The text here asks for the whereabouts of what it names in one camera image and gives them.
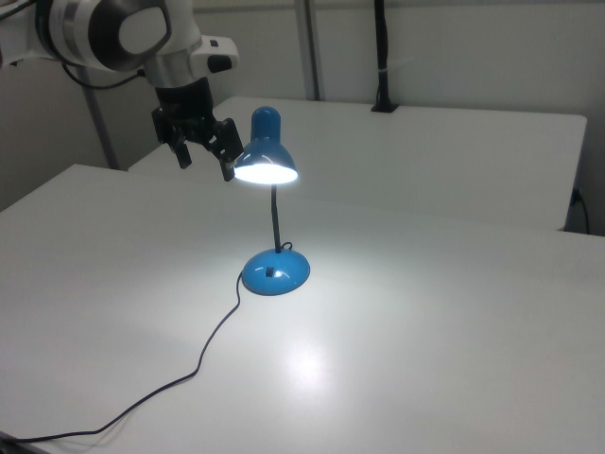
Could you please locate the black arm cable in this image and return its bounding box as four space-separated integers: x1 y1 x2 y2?
60 61 146 92

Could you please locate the white adjacent table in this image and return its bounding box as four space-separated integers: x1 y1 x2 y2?
126 96 589 234

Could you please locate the grey wall partition post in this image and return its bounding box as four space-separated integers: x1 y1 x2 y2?
80 70 120 171
296 0 328 101

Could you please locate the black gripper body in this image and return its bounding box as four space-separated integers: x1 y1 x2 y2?
154 77 215 144

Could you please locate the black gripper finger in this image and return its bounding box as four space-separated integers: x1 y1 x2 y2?
150 107 194 170
202 115 247 183

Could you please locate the blue desk lamp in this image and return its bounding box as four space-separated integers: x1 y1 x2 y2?
233 106 312 298

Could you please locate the thin black lamp cable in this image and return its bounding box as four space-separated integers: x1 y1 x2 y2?
0 241 294 445

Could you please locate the black cable by wall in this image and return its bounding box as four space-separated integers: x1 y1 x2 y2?
570 187 593 236

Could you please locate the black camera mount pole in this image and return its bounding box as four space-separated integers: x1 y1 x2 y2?
370 0 401 114

